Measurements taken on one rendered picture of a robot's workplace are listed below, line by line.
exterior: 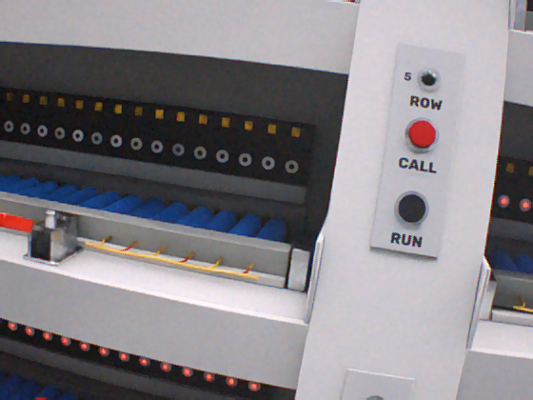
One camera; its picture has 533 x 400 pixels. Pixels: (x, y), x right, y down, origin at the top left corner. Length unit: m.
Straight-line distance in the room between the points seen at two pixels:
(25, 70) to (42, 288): 0.32
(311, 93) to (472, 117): 0.24
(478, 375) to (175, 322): 0.18
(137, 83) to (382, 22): 0.30
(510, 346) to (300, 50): 0.22
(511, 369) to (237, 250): 0.19
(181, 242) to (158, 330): 0.07
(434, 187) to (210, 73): 0.30
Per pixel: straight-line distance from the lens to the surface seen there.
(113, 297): 0.39
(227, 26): 0.40
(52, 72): 0.66
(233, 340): 0.38
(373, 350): 0.36
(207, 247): 0.42
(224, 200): 0.53
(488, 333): 0.40
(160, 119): 0.56
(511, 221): 0.55
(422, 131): 0.36
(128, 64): 0.63
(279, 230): 0.48
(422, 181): 0.36
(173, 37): 0.41
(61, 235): 0.42
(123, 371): 0.59
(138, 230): 0.43
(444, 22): 0.39
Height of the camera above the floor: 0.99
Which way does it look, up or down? 2 degrees up
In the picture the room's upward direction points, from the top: 10 degrees clockwise
